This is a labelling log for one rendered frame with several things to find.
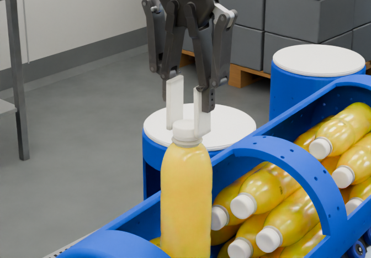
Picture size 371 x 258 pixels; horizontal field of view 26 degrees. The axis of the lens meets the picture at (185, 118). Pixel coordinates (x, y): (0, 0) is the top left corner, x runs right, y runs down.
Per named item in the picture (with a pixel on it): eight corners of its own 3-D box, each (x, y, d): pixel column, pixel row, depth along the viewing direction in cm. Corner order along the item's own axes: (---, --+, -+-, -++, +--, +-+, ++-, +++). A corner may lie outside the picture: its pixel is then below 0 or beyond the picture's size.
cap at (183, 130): (190, 144, 105) (190, 131, 104) (166, 137, 107) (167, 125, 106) (207, 135, 108) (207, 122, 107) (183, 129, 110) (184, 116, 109)
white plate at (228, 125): (154, 100, 213) (154, 104, 213) (133, 143, 187) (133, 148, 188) (259, 105, 209) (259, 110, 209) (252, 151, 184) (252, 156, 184)
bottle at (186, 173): (191, 276, 109) (193, 149, 102) (150, 260, 113) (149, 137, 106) (220, 254, 114) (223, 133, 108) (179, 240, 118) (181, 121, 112)
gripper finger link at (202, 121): (206, 80, 105) (211, 82, 104) (206, 130, 107) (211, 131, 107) (192, 87, 102) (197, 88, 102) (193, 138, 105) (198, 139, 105)
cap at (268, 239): (257, 228, 137) (252, 232, 136) (276, 226, 135) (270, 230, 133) (265, 249, 138) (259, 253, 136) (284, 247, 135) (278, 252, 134)
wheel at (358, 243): (359, 234, 160) (351, 237, 161) (349, 244, 156) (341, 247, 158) (370, 254, 160) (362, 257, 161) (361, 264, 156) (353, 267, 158)
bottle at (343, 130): (369, 138, 172) (329, 170, 158) (341, 121, 175) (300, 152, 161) (382, 112, 168) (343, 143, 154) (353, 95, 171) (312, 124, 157)
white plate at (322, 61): (384, 62, 241) (384, 66, 241) (321, 38, 262) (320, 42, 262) (316, 80, 226) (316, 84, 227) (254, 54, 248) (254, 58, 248)
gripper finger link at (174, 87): (170, 82, 104) (165, 80, 105) (170, 131, 107) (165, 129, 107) (184, 75, 106) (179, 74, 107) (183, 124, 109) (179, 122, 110)
